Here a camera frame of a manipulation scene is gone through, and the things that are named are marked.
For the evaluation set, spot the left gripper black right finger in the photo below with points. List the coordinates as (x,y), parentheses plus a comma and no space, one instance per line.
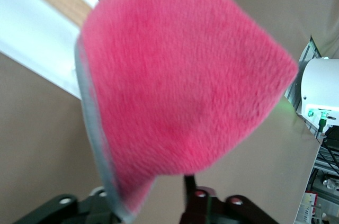
(227,213)

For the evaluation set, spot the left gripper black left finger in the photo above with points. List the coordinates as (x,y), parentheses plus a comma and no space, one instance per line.
(66,210)

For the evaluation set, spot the pink towel with grey edge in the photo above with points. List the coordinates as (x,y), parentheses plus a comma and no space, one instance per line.
(172,75)

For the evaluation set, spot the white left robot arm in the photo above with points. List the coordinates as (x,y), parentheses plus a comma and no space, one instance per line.
(320,81)

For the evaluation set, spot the metal shelf with items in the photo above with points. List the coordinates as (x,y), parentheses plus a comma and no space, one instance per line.
(323,176)

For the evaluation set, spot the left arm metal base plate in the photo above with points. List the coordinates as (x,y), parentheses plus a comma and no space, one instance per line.
(294,94)

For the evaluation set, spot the white rack base plate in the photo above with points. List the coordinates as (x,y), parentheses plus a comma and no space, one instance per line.
(31,36)

